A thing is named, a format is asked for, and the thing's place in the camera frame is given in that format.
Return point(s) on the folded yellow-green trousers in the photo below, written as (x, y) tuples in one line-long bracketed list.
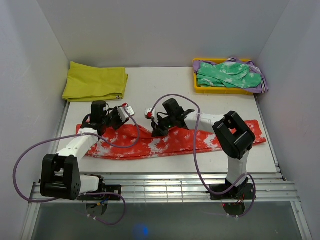
[(88, 84)]

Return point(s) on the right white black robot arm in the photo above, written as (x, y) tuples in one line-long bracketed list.
[(233, 134)]

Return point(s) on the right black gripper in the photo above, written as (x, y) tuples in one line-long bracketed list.
[(157, 130)]

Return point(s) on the aluminium rail frame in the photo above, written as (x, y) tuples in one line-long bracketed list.
[(165, 199)]

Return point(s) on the purple striped garment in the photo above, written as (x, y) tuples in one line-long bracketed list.
[(262, 88)]

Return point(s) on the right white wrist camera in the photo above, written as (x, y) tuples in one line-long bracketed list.
[(152, 114)]

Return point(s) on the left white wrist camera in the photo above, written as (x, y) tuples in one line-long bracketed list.
[(125, 111)]

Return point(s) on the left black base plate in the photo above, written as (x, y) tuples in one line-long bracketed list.
[(107, 191)]

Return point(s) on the red tie-dye trousers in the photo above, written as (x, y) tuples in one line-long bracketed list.
[(178, 142)]

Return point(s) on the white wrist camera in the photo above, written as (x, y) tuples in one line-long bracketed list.
[(152, 114), (125, 111)]

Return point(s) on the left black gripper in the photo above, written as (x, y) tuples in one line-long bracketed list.
[(120, 123)]

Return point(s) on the green tie-dye trousers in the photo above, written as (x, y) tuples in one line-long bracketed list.
[(227, 75)]

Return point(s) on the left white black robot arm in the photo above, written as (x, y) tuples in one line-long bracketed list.
[(60, 174)]

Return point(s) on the yellow plastic bin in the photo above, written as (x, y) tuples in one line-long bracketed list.
[(216, 90)]

